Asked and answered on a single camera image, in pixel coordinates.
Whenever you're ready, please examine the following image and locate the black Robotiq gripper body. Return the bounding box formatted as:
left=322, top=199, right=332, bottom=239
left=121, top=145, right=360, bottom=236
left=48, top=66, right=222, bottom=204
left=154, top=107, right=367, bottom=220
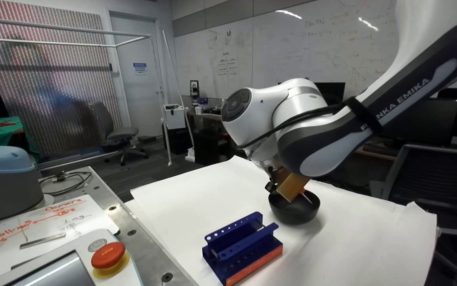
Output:
left=264, top=177, right=284, bottom=196

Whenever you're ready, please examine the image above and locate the black bowl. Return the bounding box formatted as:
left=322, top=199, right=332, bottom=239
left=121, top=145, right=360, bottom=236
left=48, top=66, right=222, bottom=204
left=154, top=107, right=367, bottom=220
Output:
left=267, top=188, right=322, bottom=225

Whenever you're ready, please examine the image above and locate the blue rack with orange base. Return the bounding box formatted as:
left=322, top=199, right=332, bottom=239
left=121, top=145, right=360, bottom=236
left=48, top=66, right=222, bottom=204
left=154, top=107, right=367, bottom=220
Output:
left=202, top=209, right=286, bottom=286

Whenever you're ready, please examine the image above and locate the white paper sheet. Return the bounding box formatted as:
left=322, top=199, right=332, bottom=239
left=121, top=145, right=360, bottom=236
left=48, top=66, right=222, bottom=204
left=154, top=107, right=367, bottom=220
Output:
left=124, top=153, right=440, bottom=286

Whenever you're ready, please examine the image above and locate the black computer monitor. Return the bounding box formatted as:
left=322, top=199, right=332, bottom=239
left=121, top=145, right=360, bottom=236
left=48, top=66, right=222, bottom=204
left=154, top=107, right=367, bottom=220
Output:
left=313, top=80, right=348, bottom=106

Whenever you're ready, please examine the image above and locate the white box appliance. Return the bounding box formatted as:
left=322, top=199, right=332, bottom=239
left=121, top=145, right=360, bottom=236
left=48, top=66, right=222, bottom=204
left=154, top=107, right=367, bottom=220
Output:
left=162, top=101, right=189, bottom=131

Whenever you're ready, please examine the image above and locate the small black standing device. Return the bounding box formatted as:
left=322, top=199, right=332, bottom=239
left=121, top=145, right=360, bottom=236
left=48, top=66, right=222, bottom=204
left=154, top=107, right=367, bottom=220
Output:
left=189, top=77, right=202, bottom=101

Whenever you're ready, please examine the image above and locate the small white cylinder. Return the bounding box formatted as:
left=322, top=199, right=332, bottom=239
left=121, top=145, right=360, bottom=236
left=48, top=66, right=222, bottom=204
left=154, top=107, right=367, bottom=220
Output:
left=105, top=203, right=126, bottom=219

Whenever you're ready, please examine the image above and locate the white door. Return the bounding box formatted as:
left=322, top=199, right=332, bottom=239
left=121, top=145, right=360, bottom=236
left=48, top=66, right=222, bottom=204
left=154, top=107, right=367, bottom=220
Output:
left=110, top=10, right=165, bottom=139

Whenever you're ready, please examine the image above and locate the black mesh chair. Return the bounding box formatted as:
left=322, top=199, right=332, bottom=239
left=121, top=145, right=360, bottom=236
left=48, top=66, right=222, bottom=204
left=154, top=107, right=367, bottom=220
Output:
left=384, top=141, right=457, bottom=260

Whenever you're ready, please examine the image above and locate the grey office chair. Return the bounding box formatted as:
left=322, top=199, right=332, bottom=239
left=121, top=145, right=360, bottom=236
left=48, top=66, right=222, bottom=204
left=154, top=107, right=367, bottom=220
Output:
left=86, top=99, right=149, bottom=166

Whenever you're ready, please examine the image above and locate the red emergency stop button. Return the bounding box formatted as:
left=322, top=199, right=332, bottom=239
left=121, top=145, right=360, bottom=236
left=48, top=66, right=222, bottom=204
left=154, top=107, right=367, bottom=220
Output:
left=89, top=239, right=129, bottom=269

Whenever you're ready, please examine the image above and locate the white board with red writing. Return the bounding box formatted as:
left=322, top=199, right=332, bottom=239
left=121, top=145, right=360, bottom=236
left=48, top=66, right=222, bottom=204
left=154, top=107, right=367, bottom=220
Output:
left=0, top=193, right=121, bottom=282

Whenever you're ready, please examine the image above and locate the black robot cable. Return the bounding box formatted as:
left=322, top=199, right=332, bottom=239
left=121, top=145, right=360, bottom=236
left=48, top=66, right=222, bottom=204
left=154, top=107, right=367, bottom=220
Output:
left=235, top=96, right=386, bottom=150

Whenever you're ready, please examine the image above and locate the wall whiteboard with writing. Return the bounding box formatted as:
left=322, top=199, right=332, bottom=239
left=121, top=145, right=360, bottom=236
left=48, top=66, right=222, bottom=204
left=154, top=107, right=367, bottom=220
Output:
left=172, top=0, right=402, bottom=103

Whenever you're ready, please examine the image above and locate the grey cable on table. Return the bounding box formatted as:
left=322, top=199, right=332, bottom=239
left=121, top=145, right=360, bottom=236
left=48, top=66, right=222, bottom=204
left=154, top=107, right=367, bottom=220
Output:
left=40, top=169, right=95, bottom=196

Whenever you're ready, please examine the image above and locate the white metal pipe frame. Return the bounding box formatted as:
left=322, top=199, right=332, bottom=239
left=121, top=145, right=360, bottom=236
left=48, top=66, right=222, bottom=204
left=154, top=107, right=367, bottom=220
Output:
left=0, top=14, right=175, bottom=168

